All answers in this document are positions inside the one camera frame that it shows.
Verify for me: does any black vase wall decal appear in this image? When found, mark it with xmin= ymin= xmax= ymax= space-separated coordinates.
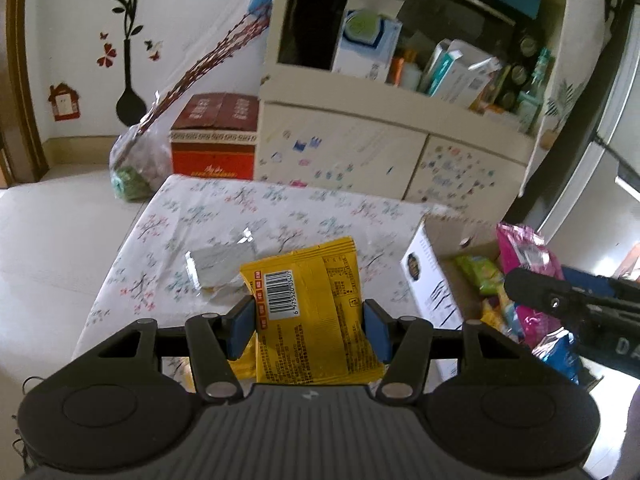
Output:
xmin=102 ymin=0 xmax=151 ymax=126

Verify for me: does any clear plastic bag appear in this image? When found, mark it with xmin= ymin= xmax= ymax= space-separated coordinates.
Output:
xmin=184 ymin=227 xmax=258 ymax=303

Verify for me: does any blue white carton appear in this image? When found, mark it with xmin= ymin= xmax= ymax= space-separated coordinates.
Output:
xmin=331 ymin=0 xmax=405 ymax=83

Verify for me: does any white glossy door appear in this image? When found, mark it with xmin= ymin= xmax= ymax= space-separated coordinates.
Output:
xmin=530 ymin=25 xmax=640 ymax=281

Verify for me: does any white and teal box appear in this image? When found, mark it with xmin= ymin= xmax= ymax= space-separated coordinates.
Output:
xmin=420 ymin=39 xmax=503 ymax=108

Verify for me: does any red house wall decal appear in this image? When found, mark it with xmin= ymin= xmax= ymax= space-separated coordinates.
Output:
xmin=47 ymin=82 xmax=81 ymax=122

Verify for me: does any blue snack packet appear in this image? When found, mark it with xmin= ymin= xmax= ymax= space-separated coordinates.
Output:
xmin=532 ymin=332 xmax=583 ymax=386

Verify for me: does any green snack packet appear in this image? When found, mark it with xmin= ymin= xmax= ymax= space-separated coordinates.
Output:
xmin=454 ymin=254 xmax=506 ymax=297

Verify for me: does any plastic bag of greens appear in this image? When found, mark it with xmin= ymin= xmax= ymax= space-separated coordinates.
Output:
xmin=109 ymin=110 xmax=173 ymax=203

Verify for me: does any bundle of red branches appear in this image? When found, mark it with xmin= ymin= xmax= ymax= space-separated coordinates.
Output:
xmin=137 ymin=10 xmax=273 ymax=133

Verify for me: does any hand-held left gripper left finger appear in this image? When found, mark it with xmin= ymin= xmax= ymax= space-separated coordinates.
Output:
xmin=75 ymin=296 xmax=257 ymax=403

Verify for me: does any wooden door frame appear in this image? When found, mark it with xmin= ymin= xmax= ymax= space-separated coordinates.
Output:
xmin=0 ymin=0 xmax=51 ymax=191

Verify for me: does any cream cabinet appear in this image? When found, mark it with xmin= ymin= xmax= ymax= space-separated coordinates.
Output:
xmin=252 ymin=0 xmax=613 ymax=211

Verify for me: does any black post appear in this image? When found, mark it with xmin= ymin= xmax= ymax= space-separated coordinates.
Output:
xmin=502 ymin=0 xmax=636 ymax=226

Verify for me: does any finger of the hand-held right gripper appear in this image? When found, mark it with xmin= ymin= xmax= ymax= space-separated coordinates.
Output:
xmin=562 ymin=266 xmax=640 ymax=296
xmin=504 ymin=266 xmax=618 ymax=318

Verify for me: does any red cardboard box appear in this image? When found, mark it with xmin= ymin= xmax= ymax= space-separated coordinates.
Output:
xmin=169 ymin=91 xmax=261 ymax=182

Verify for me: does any teal bottle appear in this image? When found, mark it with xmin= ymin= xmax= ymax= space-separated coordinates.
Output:
xmin=515 ymin=47 xmax=553 ymax=131

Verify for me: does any pink snack packet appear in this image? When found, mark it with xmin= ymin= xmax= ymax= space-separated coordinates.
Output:
xmin=495 ymin=222 xmax=581 ymax=351

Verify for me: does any orange packet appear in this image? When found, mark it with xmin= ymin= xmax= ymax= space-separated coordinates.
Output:
xmin=389 ymin=50 xmax=418 ymax=86

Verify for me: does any floral tablecloth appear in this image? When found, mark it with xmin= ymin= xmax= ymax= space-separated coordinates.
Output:
xmin=75 ymin=174 xmax=466 ymax=396

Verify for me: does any white and brown cardboard box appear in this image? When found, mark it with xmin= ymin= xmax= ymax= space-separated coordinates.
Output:
xmin=400 ymin=212 xmax=596 ymax=386

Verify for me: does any yellow snack packet with barcode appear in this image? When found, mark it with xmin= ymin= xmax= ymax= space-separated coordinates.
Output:
xmin=239 ymin=240 xmax=387 ymax=386

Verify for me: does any small yellow snack packet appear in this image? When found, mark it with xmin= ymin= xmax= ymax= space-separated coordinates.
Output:
xmin=480 ymin=297 xmax=516 ymax=336

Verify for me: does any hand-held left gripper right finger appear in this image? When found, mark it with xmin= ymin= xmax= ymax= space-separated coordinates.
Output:
xmin=362 ymin=299 xmax=546 ymax=403

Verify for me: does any pale yellow snack packet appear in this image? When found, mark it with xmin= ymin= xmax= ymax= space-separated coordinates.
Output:
xmin=182 ymin=350 xmax=258 ymax=392

